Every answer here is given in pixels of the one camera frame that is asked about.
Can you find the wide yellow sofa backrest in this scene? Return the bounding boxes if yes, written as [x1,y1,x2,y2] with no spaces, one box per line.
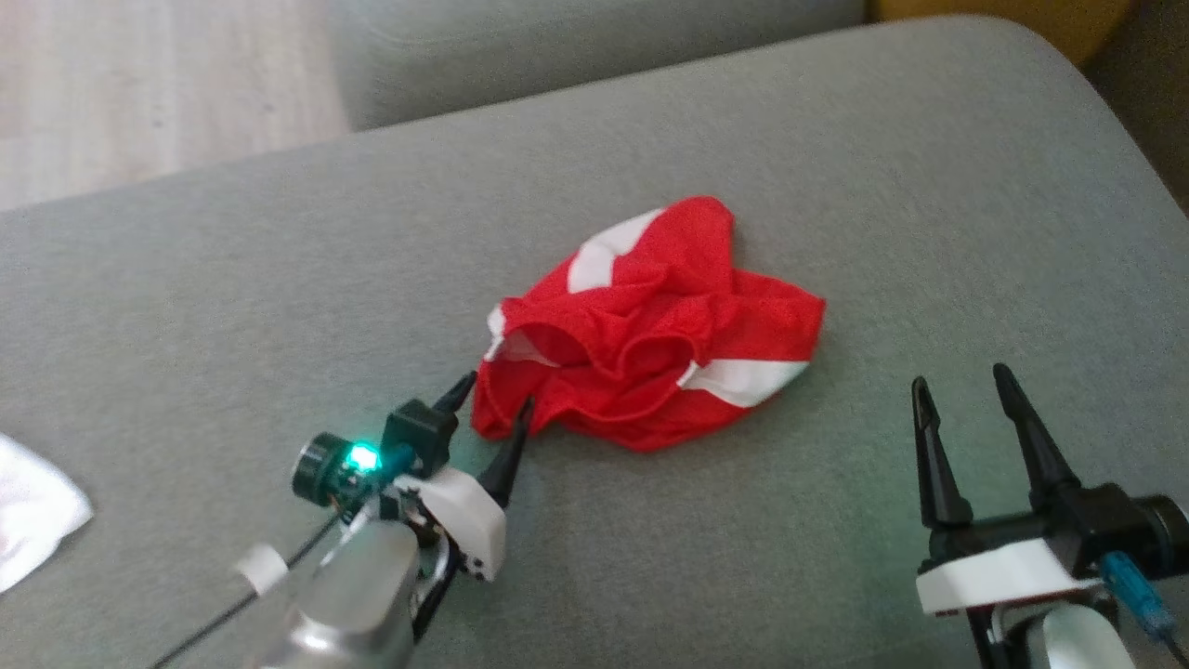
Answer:
[871,0,1136,68]

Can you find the large grey sofa seat cushion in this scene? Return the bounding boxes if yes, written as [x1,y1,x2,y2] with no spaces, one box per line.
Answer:
[0,14,1189,669]

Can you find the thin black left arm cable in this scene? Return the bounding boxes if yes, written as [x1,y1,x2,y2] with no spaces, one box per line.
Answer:
[151,514,343,669]

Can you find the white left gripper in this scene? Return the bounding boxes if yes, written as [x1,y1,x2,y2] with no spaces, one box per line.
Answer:
[407,371,534,584]

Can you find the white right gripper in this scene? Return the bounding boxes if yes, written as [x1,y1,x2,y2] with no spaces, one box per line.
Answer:
[910,361,1104,618]

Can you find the red shorts with white stripes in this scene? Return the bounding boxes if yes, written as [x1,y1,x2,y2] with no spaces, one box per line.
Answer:
[471,195,827,453]

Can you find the white cable clip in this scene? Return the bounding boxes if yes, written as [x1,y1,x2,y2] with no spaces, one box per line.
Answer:
[232,544,291,597]

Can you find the blue cable connector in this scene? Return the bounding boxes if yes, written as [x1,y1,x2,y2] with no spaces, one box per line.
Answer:
[1100,550,1178,644]

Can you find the white cloth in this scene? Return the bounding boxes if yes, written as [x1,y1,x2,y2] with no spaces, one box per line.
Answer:
[0,432,95,593]

